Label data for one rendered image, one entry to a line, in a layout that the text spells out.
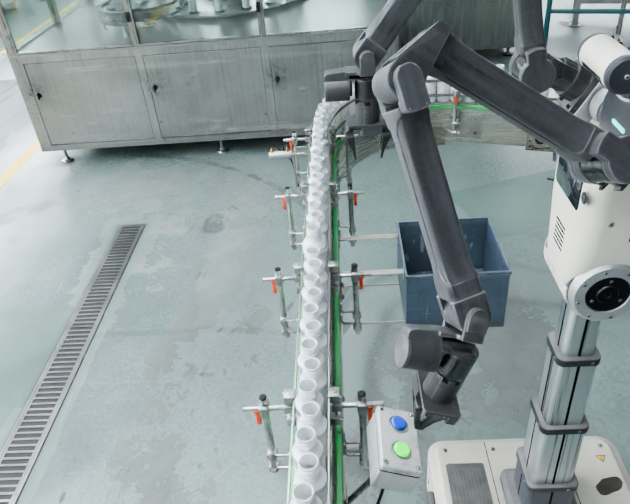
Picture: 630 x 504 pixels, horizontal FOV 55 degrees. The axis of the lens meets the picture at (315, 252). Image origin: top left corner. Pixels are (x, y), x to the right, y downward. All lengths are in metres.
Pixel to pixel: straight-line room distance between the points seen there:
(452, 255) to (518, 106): 0.25
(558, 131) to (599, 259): 0.44
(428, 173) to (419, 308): 1.03
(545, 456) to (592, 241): 0.77
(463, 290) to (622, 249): 0.52
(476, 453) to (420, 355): 1.33
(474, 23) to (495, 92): 5.64
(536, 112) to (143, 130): 4.18
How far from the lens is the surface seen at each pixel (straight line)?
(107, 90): 4.93
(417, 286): 1.88
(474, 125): 2.93
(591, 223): 1.35
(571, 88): 1.52
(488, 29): 6.68
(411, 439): 1.23
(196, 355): 3.09
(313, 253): 1.62
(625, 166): 1.08
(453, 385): 1.04
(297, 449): 1.18
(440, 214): 0.95
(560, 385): 1.73
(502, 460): 2.28
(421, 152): 0.94
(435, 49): 0.95
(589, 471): 2.32
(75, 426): 2.98
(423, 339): 0.98
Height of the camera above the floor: 2.07
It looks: 35 degrees down
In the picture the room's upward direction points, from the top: 5 degrees counter-clockwise
